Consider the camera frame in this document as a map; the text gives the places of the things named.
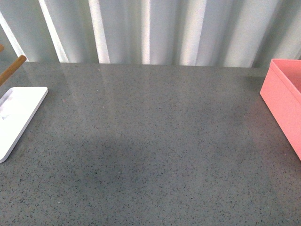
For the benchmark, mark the wooden rack bar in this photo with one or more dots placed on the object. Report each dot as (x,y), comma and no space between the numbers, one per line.
(11,69)

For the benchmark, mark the pink plastic box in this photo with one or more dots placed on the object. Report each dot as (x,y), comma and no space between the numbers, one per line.
(281,91)

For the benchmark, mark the white rack base tray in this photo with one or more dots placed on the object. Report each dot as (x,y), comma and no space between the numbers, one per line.
(17,107)

